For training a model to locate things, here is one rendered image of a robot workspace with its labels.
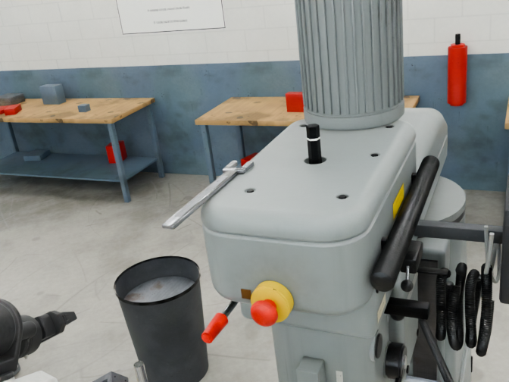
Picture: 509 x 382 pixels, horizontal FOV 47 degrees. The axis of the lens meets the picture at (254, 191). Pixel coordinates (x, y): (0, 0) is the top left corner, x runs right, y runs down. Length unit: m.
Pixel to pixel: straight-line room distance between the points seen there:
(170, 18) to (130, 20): 0.48
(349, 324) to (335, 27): 0.51
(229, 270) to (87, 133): 6.23
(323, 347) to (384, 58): 0.53
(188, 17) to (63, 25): 1.56
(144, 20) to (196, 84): 0.82
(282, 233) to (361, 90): 0.40
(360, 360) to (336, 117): 0.44
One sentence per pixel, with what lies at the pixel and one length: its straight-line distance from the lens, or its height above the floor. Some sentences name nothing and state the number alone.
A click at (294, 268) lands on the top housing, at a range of 0.82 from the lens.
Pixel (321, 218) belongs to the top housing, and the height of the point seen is 1.89.
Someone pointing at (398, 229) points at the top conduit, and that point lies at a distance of 0.93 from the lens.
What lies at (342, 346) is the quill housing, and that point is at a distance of 1.05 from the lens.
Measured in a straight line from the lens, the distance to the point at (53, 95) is 6.74.
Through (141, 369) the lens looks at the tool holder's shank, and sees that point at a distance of 1.46.
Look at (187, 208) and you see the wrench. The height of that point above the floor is 1.90.
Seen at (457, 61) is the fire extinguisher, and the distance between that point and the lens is 5.05.
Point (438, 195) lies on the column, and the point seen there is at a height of 1.56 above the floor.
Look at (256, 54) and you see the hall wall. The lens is 5.66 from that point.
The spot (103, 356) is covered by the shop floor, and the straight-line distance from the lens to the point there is 3.87.
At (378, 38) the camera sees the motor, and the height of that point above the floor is 2.05.
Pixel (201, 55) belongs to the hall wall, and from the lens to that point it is 5.92.
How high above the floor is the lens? 2.23
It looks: 23 degrees down
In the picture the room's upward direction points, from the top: 7 degrees counter-clockwise
